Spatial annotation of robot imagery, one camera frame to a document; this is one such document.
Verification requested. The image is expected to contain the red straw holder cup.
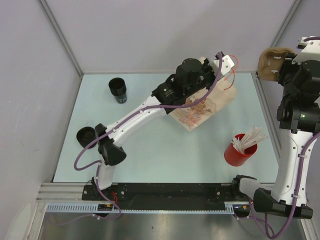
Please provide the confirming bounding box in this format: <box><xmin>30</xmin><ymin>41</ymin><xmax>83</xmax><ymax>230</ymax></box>
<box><xmin>223</xmin><ymin>141</ymin><xmax>258</xmax><ymax>167</ymax></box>

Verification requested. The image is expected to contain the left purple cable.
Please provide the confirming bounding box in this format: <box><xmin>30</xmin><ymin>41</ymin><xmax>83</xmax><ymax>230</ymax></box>
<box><xmin>49</xmin><ymin>51</ymin><xmax>225</xmax><ymax>226</ymax></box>

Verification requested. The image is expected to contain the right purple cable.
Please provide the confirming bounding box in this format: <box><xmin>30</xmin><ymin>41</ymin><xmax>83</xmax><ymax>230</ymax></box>
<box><xmin>249</xmin><ymin>36</ymin><xmax>320</xmax><ymax>238</ymax></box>

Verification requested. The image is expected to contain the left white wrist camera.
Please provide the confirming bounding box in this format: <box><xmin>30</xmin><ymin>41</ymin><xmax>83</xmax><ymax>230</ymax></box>
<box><xmin>208</xmin><ymin>51</ymin><xmax>236</xmax><ymax>77</ymax></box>

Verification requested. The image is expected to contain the tall black tumbler cup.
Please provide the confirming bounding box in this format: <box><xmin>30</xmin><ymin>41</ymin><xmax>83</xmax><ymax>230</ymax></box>
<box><xmin>108</xmin><ymin>77</ymin><xmax>128</xmax><ymax>104</ymax></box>

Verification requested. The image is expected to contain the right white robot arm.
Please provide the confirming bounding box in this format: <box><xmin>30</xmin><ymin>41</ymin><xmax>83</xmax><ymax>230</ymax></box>
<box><xmin>230</xmin><ymin>54</ymin><xmax>320</xmax><ymax>219</ymax></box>

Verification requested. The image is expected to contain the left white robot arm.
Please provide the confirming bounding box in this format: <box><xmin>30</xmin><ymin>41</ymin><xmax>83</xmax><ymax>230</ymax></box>
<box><xmin>93</xmin><ymin>58</ymin><xmax>224</xmax><ymax>200</ymax></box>

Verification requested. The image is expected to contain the brown pulp cup carrier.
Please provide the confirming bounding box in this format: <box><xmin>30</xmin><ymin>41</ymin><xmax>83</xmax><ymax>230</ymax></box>
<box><xmin>257</xmin><ymin>47</ymin><xmax>295</xmax><ymax>82</ymax></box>

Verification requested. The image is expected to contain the white slotted cable duct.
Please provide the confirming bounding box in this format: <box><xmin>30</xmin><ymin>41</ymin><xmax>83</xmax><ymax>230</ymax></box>
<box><xmin>46</xmin><ymin>201</ymin><xmax>237</xmax><ymax>215</ymax></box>

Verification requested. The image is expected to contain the short black cup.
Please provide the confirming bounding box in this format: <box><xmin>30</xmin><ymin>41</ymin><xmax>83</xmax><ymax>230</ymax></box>
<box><xmin>76</xmin><ymin>126</ymin><xmax>96</xmax><ymax>148</ymax></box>

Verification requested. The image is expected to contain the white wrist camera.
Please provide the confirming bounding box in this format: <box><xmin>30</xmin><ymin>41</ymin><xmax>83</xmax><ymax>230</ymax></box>
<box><xmin>291</xmin><ymin>36</ymin><xmax>320</xmax><ymax>65</ymax></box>
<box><xmin>208</xmin><ymin>51</ymin><xmax>236</xmax><ymax>77</ymax></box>

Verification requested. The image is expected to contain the aluminium frame rail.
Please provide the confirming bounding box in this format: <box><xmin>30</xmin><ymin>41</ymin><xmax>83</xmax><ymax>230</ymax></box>
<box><xmin>36</xmin><ymin>182</ymin><xmax>85</xmax><ymax>203</ymax></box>

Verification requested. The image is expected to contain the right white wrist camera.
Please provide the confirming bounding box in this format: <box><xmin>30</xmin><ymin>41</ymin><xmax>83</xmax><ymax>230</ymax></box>
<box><xmin>291</xmin><ymin>36</ymin><xmax>320</xmax><ymax>65</ymax></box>

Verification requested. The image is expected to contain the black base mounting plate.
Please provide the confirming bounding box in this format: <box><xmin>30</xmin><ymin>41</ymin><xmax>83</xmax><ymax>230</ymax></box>
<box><xmin>82</xmin><ymin>182</ymin><xmax>251</xmax><ymax>211</ymax></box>

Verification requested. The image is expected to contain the paper takeout bag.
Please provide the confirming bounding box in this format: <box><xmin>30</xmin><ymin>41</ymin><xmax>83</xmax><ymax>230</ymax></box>
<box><xmin>167</xmin><ymin>55</ymin><xmax>239</xmax><ymax>132</ymax></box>

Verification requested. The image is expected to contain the purple cable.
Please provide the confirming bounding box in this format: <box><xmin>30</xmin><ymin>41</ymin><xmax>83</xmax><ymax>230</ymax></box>
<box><xmin>49</xmin><ymin>51</ymin><xmax>225</xmax><ymax>226</ymax></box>
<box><xmin>249</xmin><ymin>36</ymin><xmax>320</xmax><ymax>238</ymax></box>

